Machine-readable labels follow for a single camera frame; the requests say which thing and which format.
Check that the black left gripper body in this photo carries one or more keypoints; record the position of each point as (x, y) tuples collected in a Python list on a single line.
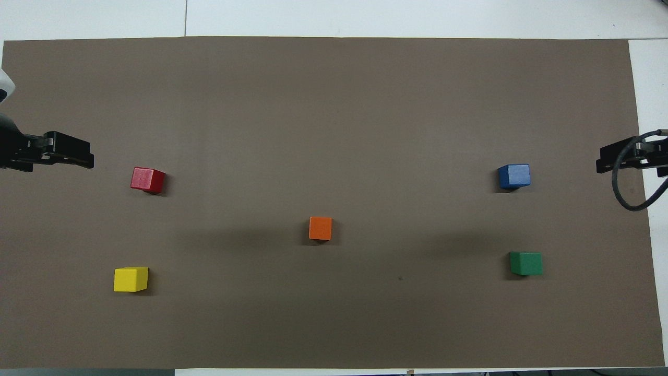
[(15, 149)]

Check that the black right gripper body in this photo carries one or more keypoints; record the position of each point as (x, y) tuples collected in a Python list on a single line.
[(657, 156)]

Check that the red wooden block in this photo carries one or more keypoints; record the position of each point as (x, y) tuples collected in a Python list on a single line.
[(147, 180)]

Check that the blue wooden block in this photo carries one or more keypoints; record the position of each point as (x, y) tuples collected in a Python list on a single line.
[(514, 176)]

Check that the green wooden block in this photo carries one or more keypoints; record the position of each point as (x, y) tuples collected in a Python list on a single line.
[(526, 263)]

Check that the yellow wooden block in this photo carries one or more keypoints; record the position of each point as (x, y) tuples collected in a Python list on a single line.
[(130, 280)]

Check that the orange wooden block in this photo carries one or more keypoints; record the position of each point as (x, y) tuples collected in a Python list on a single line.
[(320, 228)]

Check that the brown table mat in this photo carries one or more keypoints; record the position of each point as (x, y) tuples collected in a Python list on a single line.
[(334, 104)]

